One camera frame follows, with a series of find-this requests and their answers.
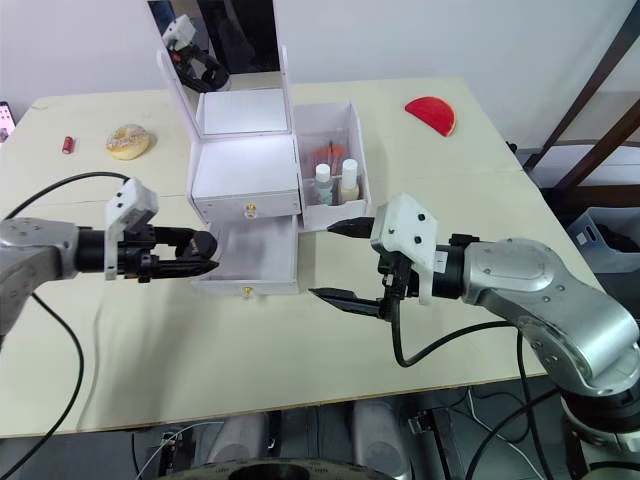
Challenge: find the beige liquid bottle white cap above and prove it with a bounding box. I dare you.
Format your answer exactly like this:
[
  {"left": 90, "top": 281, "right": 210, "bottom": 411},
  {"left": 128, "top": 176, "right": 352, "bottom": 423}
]
[{"left": 339, "top": 158, "right": 362, "bottom": 205}]

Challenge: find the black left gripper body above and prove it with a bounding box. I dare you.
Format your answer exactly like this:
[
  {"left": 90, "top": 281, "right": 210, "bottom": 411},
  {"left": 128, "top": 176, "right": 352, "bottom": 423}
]
[{"left": 115, "top": 223, "right": 158, "bottom": 285}]

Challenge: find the grey plastic crate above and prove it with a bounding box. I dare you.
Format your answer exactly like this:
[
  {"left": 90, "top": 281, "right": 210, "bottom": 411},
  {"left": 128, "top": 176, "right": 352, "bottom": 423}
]
[{"left": 564, "top": 205, "right": 640, "bottom": 281}]

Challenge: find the clear liquid bottle white cap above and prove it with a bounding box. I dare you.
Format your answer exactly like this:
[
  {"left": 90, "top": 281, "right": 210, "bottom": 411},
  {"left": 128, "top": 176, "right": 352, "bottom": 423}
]
[{"left": 313, "top": 163, "right": 335, "bottom": 206}]

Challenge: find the thin white floor cable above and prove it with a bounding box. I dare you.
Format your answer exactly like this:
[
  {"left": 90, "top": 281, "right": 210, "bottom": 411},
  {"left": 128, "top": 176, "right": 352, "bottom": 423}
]
[
  {"left": 468, "top": 388, "right": 547, "bottom": 472},
  {"left": 133, "top": 421, "right": 227, "bottom": 480}
]

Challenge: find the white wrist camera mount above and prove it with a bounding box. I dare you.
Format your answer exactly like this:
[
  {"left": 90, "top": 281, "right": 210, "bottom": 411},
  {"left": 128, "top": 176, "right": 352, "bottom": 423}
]
[
  {"left": 103, "top": 177, "right": 160, "bottom": 281},
  {"left": 368, "top": 193, "right": 440, "bottom": 306}
]

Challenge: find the orange-handled brush set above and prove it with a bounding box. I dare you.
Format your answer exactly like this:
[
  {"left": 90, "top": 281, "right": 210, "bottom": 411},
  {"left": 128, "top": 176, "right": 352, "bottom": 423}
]
[{"left": 310, "top": 140, "right": 349, "bottom": 174}]

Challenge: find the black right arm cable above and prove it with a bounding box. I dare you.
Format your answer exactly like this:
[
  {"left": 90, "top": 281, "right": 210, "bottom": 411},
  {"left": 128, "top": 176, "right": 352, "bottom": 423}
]
[{"left": 389, "top": 294, "right": 532, "bottom": 401}]

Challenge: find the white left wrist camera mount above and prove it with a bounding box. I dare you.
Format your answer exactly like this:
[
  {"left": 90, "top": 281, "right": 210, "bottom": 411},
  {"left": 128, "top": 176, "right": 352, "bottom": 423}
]
[{"left": 103, "top": 177, "right": 160, "bottom": 281}]

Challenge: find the red watermelon slice toy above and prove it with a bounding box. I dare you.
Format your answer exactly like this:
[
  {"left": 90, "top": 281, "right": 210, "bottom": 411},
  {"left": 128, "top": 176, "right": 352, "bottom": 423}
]
[{"left": 403, "top": 95, "right": 459, "bottom": 138}]

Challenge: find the dark brown wooden frame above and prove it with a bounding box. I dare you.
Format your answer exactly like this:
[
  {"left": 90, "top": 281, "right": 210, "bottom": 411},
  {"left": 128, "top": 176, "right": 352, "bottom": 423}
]
[{"left": 519, "top": 0, "right": 640, "bottom": 192}]

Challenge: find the sprinkled toy donut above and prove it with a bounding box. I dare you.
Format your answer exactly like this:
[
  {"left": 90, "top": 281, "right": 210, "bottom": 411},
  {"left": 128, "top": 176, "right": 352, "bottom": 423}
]
[{"left": 104, "top": 123, "right": 152, "bottom": 161}]

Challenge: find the white high drawer gold knob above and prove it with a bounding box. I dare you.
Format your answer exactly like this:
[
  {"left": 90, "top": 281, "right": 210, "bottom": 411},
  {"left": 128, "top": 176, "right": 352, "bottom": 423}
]
[{"left": 192, "top": 189, "right": 304, "bottom": 222}]

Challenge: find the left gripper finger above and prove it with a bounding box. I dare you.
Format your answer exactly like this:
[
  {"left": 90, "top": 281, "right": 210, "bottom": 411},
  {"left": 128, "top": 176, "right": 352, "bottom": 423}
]
[
  {"left": 152, "top": 226, "right": 200, "bottom": 247},
  {"left": 148, "top": 256, "right": 222, "bottom": 280}
]

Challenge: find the white framed organizer mirror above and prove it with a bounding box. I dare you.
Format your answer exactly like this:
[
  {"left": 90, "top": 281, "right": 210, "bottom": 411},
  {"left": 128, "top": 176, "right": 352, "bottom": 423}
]
[{"left": 147, "top": 0, "right": 292, "bottom": 142}]

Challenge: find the white makeup organizer cabinet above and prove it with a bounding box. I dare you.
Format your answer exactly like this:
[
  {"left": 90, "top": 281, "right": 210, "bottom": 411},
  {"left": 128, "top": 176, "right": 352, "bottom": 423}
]
[{"left": 187, "top": 87, "right": 372, "bottom": 232}]

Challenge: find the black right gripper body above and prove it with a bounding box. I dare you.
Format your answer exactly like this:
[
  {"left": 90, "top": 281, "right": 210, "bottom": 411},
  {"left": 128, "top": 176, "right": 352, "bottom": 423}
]
[{"left": 377, "top": 252, "right": 425, "bottom": 322}]

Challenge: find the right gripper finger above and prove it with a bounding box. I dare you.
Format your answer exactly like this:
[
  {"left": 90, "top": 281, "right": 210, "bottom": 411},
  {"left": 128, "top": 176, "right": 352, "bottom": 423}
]
[
  {"left": 324, "top": 216, "right": 375, "bottom": 240},
  {"left": 307, "top": 286, "right": 387, "bottom": 321}
]

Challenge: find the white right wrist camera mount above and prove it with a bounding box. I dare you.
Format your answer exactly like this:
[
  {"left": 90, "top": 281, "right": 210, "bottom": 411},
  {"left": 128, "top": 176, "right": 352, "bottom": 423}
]
[{"left": 368, "top": 193, "right": 440, "bottom": 306}]

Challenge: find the black-lidded clear compact jar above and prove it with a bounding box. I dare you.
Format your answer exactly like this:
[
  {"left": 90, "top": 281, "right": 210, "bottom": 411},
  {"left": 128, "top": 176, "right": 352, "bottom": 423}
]
[{"left": 185, "top": 229, "right": 219, "bottom": 262}]

